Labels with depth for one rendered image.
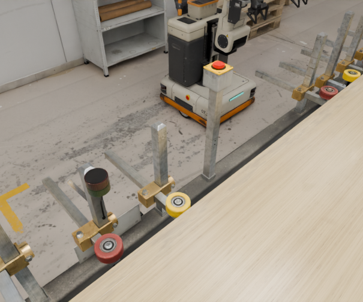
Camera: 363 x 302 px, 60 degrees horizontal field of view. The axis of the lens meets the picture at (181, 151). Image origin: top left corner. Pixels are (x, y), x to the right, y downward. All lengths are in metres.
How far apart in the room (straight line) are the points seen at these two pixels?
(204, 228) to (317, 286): 0.33
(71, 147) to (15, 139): 0.50
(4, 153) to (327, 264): 2.45
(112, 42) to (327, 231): 3.46
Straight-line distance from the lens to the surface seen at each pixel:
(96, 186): 0.82
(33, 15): 3.58
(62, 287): 1.16
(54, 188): 1.20
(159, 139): 0.97
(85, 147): 2.68
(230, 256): 0.93
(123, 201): 2.22
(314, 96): 1.74
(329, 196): 1.16
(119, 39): 4.12
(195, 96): 2.69
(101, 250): 0.95
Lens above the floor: 1.70
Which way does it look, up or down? 42 degrees down
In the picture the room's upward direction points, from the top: 1 degrees clockwise
